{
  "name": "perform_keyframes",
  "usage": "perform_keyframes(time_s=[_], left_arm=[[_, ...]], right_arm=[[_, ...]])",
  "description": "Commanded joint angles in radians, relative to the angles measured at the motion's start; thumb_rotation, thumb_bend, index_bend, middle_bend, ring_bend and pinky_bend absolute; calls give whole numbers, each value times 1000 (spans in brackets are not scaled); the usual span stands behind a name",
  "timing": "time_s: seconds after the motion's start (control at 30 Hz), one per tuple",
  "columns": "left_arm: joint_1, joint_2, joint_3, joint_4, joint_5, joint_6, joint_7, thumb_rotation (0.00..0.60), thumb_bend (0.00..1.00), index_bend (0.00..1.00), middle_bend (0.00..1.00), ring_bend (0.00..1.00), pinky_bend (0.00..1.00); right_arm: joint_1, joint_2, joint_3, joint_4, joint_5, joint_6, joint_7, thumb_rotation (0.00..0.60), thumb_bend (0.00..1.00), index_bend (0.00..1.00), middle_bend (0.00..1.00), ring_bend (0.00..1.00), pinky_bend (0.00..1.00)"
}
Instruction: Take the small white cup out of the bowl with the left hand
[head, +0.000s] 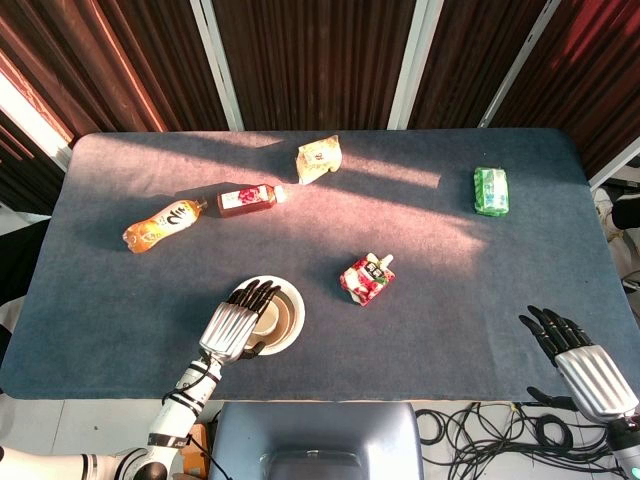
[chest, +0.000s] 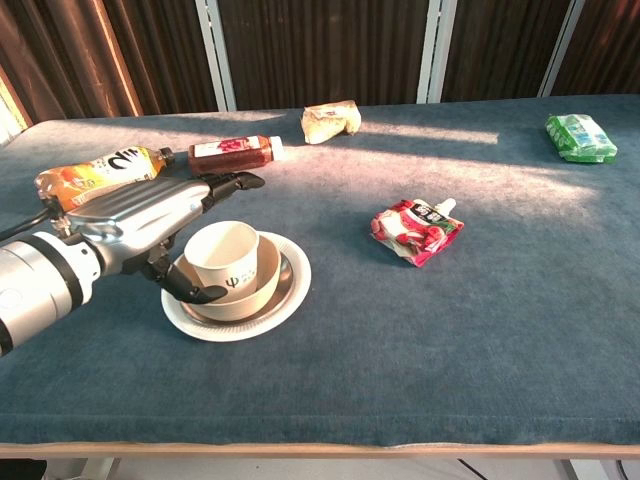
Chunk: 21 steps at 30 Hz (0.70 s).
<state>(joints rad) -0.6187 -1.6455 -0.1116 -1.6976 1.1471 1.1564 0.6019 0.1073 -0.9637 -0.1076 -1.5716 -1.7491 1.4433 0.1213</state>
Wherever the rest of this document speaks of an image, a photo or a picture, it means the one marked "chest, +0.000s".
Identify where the red drink bottle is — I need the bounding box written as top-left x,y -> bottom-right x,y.
187,135 -> 286,176

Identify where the white paper cup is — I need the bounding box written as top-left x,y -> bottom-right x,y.
183,220 -> 261,301

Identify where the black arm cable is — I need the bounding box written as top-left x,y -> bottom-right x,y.
0,207 -> 57,242

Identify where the beige snack bag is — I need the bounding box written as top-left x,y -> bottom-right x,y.
300,99 -> 362,145

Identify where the orange drink bottle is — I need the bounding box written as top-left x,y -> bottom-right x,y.
33,145 -> 176,212

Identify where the white frame post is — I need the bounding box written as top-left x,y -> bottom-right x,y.
416,0 -> 457,105
194,0 -> 237,112
537,0 -> 586,99

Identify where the red spouted drink pouch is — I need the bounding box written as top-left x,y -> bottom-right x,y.
369,197 -> 465,268

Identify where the blue table cloth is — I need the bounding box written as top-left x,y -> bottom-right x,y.
0,95 -> 640,446

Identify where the beige bowl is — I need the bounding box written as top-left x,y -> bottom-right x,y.
169,231 -> 283,323

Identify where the white bowl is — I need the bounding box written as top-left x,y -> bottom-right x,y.
160,239 -> 312,343

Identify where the green tissue packet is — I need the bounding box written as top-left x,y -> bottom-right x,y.
544,113 -> 619,164

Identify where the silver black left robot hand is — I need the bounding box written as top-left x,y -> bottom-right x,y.
64,170 -> 266,305

